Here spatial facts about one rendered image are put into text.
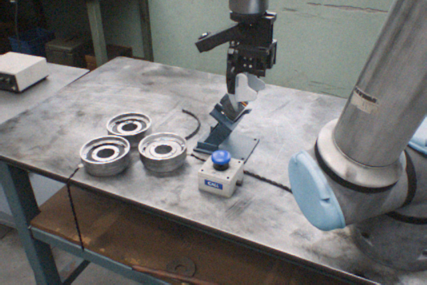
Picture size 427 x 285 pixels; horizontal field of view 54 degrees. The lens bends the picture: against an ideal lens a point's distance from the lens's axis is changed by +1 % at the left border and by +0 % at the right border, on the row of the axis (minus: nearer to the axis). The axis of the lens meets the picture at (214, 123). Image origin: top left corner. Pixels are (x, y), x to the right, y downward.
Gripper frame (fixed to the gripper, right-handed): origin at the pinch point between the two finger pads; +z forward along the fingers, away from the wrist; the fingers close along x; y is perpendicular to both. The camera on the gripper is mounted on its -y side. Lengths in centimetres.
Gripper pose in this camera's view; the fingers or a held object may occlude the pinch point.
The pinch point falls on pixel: (236, 101)
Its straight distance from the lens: 90.3
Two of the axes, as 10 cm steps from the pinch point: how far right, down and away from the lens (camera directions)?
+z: 0.1, 8.6, 5.2
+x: 4.1, -4.8, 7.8
